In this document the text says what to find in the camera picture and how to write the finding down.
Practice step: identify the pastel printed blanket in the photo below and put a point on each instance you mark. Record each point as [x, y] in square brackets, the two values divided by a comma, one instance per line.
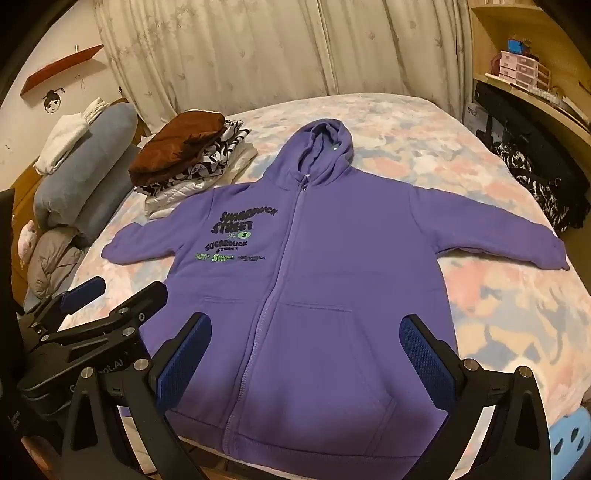
[461, 161]

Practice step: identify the wooden shelf unit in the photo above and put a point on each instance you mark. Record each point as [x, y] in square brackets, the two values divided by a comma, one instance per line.
[489, 27]

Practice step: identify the blue plastic stool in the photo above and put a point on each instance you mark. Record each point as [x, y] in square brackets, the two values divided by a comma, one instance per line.
[568, 438]

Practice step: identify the brown folded garment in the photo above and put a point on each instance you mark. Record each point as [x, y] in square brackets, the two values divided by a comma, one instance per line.
[175, 138]

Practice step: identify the purple zip hoodie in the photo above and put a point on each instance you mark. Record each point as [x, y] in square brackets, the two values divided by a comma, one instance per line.
[323, 258]

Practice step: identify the blue box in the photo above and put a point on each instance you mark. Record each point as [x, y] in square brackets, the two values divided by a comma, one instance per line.
[519, 47]

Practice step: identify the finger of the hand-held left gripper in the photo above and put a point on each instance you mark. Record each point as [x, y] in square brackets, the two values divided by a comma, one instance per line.
[138, 302]
[85, 290]

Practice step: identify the white folded cloth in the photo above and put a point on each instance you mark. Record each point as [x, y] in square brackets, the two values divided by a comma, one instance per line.
[60, 138]

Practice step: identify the red wall shelf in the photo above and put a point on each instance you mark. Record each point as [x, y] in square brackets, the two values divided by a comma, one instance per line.
[60, 69]

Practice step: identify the stack of pink boxes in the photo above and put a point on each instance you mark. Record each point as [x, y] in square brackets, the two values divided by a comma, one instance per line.
[508, 64]

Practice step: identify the grey blue pillows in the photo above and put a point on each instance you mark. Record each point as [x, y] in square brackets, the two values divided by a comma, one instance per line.
[87, 170]

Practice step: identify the cartoon face wall sticker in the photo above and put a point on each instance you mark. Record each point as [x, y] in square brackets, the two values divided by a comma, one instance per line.
[53, 100]

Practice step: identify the black white-patterned cloth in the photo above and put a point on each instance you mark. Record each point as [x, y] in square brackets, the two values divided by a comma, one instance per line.
[545, 184]

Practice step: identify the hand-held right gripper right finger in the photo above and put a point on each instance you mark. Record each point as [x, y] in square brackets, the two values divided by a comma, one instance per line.
[427, 360]

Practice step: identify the cream patterned curtain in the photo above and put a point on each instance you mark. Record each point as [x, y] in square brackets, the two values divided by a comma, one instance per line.
[231, 46]

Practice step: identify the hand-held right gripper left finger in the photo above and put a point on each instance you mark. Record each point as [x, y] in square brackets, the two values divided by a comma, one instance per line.
[184, 360]

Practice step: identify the white cardboard box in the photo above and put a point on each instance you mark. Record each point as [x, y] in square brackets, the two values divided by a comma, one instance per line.
[475, 117]

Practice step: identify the black and white patterned garment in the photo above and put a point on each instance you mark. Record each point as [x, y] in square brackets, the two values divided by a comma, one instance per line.
[221, 143]

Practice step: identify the pink drawer organizer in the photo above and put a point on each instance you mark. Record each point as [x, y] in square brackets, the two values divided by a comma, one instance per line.
[533, 74]

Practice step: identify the pink plush toy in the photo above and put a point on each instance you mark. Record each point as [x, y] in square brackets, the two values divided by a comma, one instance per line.
[27, 240]

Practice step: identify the beige puffy jacket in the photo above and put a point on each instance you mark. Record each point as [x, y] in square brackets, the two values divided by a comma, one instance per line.
[51, 263]

